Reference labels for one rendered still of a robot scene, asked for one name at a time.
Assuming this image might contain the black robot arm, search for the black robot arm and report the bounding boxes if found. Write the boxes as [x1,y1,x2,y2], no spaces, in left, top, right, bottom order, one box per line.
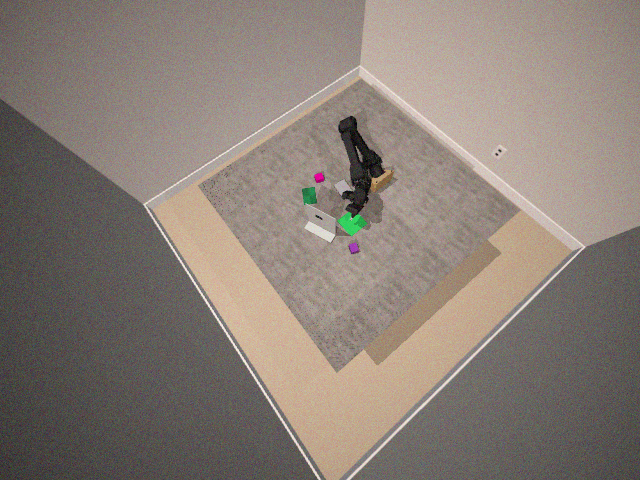
[338,116,385,202]

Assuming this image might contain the green square marking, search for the green square marking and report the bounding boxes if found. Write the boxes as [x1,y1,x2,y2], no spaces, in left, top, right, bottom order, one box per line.
[337,212,368,236]

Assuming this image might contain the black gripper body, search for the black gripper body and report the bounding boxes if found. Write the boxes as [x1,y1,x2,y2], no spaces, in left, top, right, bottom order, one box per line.
[345,194,369,215]

